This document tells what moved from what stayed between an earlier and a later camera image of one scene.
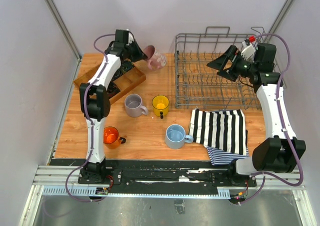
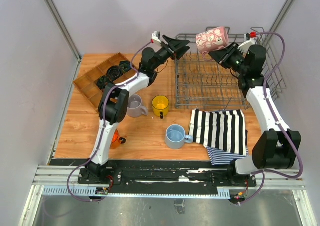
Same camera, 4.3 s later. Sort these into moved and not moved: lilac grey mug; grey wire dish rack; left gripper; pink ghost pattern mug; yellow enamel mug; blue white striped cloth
Moved: left gripper; pink ghost pattern mug
Not moved: blue white striped cloth; yellow enamel mug; lilac grey mug; grey wire dish rack
